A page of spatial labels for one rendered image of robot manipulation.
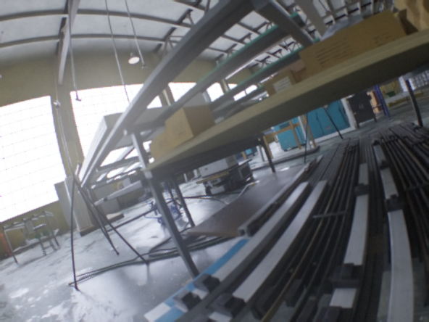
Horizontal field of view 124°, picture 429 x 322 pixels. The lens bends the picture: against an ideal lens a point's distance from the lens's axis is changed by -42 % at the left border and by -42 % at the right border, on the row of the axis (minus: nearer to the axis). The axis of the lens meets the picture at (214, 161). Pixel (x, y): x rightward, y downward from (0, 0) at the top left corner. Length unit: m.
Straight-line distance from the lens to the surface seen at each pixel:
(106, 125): 0.95
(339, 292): 0.28
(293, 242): 0.42
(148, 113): 1.06
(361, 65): 0.38
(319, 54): 0.51
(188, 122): 0.57
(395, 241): 0.34
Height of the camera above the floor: 0.56
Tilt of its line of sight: 1 degrees down
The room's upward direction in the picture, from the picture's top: 21 degrees counter-clockwise
